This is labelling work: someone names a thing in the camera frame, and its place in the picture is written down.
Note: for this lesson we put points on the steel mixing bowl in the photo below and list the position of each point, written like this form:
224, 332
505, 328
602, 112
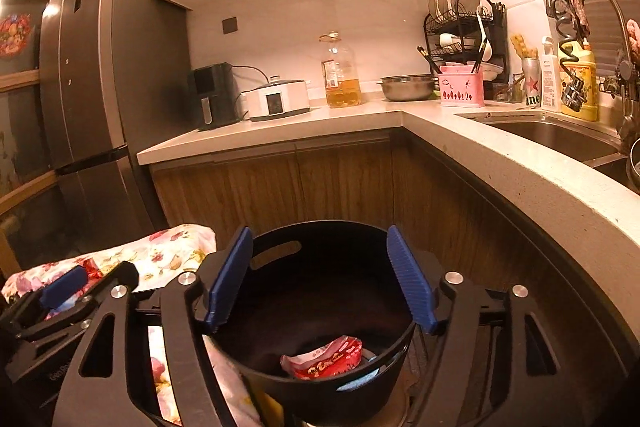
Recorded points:
407, 89

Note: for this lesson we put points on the steel pot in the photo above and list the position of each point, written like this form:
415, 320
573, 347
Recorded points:
635, 162

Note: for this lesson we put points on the white ladle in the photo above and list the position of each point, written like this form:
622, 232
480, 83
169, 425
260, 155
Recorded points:
486, 49

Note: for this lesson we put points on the small red wrapper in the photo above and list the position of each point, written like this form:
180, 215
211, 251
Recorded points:
91, 268

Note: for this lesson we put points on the red and white snack wrapper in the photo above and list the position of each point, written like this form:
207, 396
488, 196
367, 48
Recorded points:
325, 359

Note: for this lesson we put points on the red door decoration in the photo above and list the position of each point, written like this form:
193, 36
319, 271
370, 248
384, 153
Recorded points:
15, 37

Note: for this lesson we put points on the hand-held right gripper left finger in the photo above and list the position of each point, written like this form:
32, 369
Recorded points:
230, 277

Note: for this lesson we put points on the black dish rack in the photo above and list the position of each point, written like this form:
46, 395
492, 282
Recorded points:
495, 37

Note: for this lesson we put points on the floral cloth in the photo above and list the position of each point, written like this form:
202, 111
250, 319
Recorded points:
165, 252

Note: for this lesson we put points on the yellow detergent bottle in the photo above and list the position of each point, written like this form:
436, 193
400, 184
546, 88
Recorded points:
585, 82

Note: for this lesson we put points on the cooking oil bottle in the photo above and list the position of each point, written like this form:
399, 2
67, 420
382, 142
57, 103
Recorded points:
342, 87

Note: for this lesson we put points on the black plastic bin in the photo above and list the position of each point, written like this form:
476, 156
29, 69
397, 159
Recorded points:
325, 287

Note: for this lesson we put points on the dark wall socket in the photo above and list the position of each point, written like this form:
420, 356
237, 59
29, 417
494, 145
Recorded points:
230, 26

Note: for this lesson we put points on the white electric cooker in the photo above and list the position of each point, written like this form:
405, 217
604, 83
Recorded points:
275, 99

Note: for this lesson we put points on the grey refrigerator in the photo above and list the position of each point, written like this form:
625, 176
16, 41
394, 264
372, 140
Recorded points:
115, 82

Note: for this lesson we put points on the dark chopsticks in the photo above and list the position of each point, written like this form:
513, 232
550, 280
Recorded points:
430, 61

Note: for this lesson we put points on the steel sink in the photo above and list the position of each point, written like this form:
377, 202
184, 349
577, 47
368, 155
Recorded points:
555, 137

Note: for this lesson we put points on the black air fryer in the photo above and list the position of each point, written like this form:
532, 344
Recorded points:
212, 99

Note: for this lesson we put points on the pink glove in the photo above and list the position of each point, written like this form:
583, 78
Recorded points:
634, 34

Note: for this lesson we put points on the wooden base cabinets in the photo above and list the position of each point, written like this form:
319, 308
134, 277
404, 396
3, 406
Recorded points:
325, 187

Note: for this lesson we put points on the pink utensil holder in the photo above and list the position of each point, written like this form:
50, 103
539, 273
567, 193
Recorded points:
462, 92

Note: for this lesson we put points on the steel kitchen faucet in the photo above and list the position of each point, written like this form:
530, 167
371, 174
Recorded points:
612, 2

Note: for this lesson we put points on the silver drink can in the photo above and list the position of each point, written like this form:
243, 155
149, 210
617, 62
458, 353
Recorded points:
531, 84

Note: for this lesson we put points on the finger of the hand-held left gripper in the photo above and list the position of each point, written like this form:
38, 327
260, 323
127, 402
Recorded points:
127, 274
62, 288

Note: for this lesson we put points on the white pump bottle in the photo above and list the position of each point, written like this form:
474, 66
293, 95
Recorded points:
551, 82

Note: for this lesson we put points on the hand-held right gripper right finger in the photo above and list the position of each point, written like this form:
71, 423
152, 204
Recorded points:
410, 279

